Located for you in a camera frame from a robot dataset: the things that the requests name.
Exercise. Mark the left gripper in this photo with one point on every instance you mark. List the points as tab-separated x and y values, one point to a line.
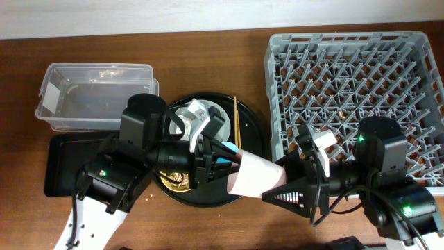
205	167

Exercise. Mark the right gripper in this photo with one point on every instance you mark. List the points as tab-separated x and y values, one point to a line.
300	183

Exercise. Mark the blue plastic cup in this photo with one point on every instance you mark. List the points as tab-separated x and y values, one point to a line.
225	154

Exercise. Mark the pink plastic cup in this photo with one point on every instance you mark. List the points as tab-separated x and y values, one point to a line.
256	176

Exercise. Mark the yellow bowl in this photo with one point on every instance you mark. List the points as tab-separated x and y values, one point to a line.
173	180

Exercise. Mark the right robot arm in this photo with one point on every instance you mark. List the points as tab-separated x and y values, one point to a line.
404	212

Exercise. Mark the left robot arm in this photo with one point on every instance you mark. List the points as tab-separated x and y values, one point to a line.
149	142

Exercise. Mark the grey dishwasher rack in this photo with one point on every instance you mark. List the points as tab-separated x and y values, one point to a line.
334	80

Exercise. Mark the wooden chopstick outer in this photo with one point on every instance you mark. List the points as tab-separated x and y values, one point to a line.
236	127

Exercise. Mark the wooden chopstick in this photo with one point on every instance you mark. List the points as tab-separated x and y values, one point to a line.
236	127
238	130

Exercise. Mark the wooden chopstick inner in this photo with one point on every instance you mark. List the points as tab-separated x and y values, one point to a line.
238	130

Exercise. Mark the round black tray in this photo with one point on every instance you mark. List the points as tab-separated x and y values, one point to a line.
253	140

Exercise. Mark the black rectangular tray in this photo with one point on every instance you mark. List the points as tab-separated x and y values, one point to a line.
67	153

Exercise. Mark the clear plastic bin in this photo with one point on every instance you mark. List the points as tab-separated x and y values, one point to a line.
91	96

